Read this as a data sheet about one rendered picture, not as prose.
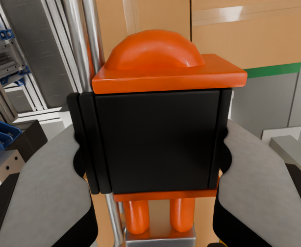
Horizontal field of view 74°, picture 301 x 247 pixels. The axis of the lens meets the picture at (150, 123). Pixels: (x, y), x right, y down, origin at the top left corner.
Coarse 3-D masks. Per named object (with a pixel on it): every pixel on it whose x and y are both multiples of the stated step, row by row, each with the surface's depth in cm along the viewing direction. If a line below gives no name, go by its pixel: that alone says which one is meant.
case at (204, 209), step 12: (96, 204) 56; (204, 204) 57; (96, 216) 58; (108, 216) 58; (120, 216) 59; (204, 216) 60; (108, 228) 61; (204, 228) 63; (96, 240) 64; (108, 240) 64; (204, 240) 66; (216, 240) 66
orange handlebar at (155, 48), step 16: (144, 32) 10; (160, 32) 10; (176, 32) 11; (128, 48) 10; (144, 48) 10; (160, 48) 10; (176, 48) 10; (192, 48) 10; (112, 64) 10; (128, 64) 10; (144, 64) 10; (160, 64) 10; (176, 64) 10; (192, 64) 10; (128, 208) 16; (144, 208) 16; (176, 208) 16; (192, 208) 16; (128, 224) 17; (144, 224) 17; (176, 224) 17; (192, 224) 18
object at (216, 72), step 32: (224, 64) 11; (96, 96) 10; (128, 96) 10; (160, 96) 10; (192, 96) 10; (224, 96) 10; (128, 128) 10; (160, 128) 10; (192, 128) 11; (224, 128) 11; (128, 160) 11; (160, 160) 12; (192, 160) 12; (128, 192) 13; (160, 192) 13; (192, 192) 13
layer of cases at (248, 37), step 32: (96, 0) 67; (128, 0) 67; (160, 0) 67; (192, 0) 67; (224, 0) 68; (256, 0) 68; (288, 0) 68; (128, 32) 72; (192, 32) 72; (224, 32) 73; (256, 32) 73; (288, 32) 73; (256, 64) 78
